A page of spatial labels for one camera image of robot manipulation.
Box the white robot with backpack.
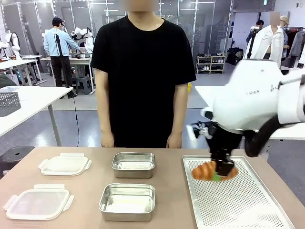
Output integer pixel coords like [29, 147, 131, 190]
[4, 30, 22, 60]

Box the small steel rectangular container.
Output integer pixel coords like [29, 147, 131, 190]
[111, 152, 156, 179]

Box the perforated metal baking tray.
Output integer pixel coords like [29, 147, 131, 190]
[182, 155, 296, 229]

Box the white shoe rack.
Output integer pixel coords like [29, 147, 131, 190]
[196, 55, 226, 74]

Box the person's left hand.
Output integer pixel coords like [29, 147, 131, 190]
[166, 132, 183, 149]

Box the person's right hand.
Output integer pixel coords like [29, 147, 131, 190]
[101, 132, 115, 148]

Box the large steel rectangular container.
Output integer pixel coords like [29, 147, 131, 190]
[98, 183, 157, 221]

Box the white side table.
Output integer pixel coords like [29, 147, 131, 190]
[0, 85, 74, 146]

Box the mannequin with tan cap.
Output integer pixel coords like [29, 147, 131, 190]
[279, 15, 293, 62]

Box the golden brown croissant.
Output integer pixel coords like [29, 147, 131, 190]
[191, 161, 239, 181]

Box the small clear plastic lid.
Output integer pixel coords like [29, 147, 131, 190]
[38, 152, 93, 177]

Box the large clear plastic lid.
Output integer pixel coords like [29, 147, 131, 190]
[2, 184, 75, 220]

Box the grey step stool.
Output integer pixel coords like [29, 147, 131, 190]
[75, 75, 93, 95]

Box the black round stool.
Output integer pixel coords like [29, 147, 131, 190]
[0, 146, 36, 179]

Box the black bags pile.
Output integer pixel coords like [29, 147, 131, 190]
[226, 47, 244, 66]

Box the person's left forearm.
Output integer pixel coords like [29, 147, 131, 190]
[169, 100, 189, 136]

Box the person's right forearm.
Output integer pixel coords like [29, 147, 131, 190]
[96, 100, 113, 135]

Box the clothes rack with garments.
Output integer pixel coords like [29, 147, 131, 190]
[283, 26, 305, 65]

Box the dark haired background person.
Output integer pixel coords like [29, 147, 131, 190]
[246, 20, 265, 43]

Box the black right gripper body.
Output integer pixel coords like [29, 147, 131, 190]
[205, 121, 243, 163]

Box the man in blue shirt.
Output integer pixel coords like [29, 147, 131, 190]
[43, 17, 81, 88]

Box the person in black t-shirt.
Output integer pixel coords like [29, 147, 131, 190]
[90, 13, 197, 148]

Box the black camera tripod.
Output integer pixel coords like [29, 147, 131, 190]
[53, 33, 77, 98]

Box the black robot cable hose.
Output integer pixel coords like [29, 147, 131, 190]
[245, 116, 285, 158]

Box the white humanoid robot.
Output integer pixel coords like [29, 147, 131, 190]
[71, 26, 95, 53]

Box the black light stand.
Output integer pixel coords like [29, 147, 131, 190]
[244, 26, 259, 61]

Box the grey woven basket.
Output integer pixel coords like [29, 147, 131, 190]
[0, 92, 21, 117]

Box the white background desk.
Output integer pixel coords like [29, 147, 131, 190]
[0, 55, 47, 86]

